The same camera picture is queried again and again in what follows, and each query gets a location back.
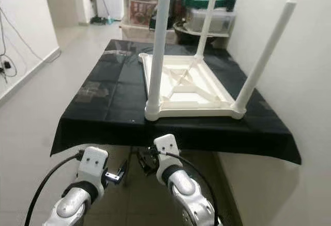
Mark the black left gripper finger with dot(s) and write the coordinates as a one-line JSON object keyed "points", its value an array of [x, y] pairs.
{"points": [[121, 171]]}

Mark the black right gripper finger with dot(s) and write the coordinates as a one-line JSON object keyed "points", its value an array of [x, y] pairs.
{"points": [[143, 161]]}

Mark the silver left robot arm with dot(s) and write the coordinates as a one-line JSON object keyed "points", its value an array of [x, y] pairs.
{"points": [[70, 208]]}

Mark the black tablecloth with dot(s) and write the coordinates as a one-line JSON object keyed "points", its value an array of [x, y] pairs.
{"points": [[108, 117]]}

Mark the crumpled clear tape patch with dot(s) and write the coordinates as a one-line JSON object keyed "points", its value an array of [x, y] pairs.
{"points": [[91, 90]]}

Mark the clear tape strip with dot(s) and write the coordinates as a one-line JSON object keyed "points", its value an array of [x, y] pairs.
{"points": [[120, 53]]}

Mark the beige patterned box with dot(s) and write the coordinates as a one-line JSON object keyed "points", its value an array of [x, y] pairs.
{"points": [[134, 33]]}

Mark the black round basin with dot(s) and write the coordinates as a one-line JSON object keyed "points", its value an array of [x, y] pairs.
{"points": [[186, 34]]}

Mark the black plastic bag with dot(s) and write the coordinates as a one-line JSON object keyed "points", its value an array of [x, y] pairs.
{"points": [[176, 14]]}

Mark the black floor mop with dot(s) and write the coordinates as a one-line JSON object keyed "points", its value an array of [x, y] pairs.
{"points": [[98, 20]]}

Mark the black power adapter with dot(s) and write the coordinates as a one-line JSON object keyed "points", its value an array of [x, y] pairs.
{"points": [[8, 64]]}

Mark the orange-lidded clear storage bin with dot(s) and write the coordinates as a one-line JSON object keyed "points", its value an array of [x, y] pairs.
{"points": [[137, 6]]}

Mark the clear plastic container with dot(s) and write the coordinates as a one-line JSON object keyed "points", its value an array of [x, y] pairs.
{"points": [[225, 20]]}

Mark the green round lid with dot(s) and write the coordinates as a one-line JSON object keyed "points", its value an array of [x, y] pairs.
{"points": [[194, 1]]}

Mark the white appliance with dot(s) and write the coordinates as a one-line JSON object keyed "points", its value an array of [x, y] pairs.
{"points": [[111, 1]]}

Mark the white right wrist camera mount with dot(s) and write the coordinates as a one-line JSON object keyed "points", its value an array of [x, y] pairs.
{"points": [[166, 148]]}

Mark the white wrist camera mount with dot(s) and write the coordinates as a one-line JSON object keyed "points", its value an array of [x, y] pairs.
{"points": [[93, 164], [166, 148]]}

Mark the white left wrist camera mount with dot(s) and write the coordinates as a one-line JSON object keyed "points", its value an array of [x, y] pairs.
{"points": [[93, 164]]}

